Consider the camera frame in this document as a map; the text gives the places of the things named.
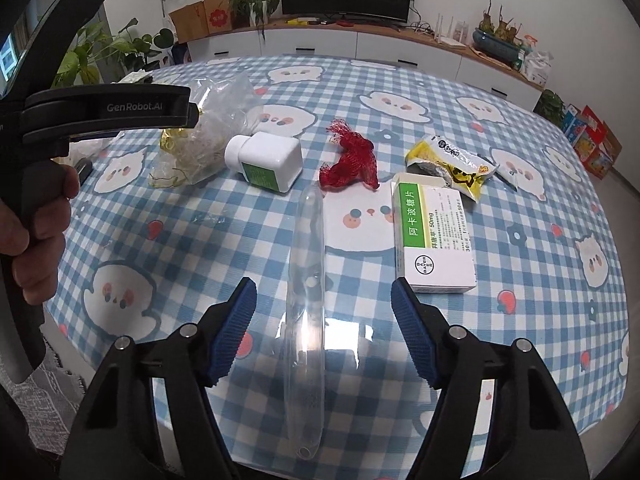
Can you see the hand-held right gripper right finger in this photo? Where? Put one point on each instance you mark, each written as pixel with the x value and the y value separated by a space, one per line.
pixel 415 330

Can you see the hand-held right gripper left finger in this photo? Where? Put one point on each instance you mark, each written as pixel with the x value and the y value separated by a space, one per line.
pixel 232 330

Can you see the clear plastic tube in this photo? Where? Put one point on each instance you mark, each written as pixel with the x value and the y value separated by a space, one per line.
pixel 305 335

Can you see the white green medicine box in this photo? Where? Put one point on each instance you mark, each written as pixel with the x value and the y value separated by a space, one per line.
pixel 435 240

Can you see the clear bag with gold scraps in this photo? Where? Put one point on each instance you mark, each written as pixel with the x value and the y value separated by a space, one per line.
pixel 210 125

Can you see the yellow snack wrapper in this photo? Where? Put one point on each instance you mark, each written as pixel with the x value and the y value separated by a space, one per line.
pixel 460 170

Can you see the white bottle green label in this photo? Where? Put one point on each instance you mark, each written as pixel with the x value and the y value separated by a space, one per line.
pixel 270 157

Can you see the red mesh net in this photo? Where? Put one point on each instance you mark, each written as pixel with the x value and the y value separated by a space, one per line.
pixel 350 162

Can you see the person's left hand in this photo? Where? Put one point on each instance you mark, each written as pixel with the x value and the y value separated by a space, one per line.
pixel 45 240

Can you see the small black device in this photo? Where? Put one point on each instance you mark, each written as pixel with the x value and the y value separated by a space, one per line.
pixel 84 170

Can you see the small white packet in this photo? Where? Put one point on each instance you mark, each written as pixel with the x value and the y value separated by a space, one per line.
pixel 136 78

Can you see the green pothos plant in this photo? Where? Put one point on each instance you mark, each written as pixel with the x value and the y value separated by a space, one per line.
pixel 125 42

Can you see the blue white bag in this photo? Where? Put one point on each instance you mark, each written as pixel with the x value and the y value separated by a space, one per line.
pixel 181 54

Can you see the plain brown cardboard box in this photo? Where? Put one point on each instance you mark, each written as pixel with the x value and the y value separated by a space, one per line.
pixel 187 22

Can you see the small grey white sachet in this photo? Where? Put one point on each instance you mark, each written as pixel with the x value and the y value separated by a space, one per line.
pixel 506 176

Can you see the cardboard box red flower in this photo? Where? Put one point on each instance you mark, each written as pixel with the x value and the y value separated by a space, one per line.
pixel 217 15

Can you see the long-leaf potted plant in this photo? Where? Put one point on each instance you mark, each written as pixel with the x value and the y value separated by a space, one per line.
pixel 250 2

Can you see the yellow item on cabinet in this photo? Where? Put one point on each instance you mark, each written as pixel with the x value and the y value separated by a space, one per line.
pixel 297 21

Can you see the red yellow colourful box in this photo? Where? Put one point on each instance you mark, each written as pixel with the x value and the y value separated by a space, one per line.
pixel 597 150

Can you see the blue colourful box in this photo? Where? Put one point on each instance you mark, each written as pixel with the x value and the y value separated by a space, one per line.
pixel 574 122

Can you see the small potted floor plant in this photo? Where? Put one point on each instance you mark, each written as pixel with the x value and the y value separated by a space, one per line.
pixel 550 105

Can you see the white wood-top cabinet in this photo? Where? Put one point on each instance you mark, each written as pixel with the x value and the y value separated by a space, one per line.
pixel 325 42

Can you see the white paper bag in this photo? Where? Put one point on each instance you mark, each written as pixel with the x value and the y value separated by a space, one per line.
pixel 540 70

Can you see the white router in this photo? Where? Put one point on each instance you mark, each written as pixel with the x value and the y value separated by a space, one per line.
pixel 450 42

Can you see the spray bottle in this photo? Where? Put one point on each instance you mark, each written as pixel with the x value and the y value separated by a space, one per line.
pixel 526 57

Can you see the blue planter with bonsai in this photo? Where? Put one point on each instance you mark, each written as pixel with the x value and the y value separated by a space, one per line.
pixel 492 42

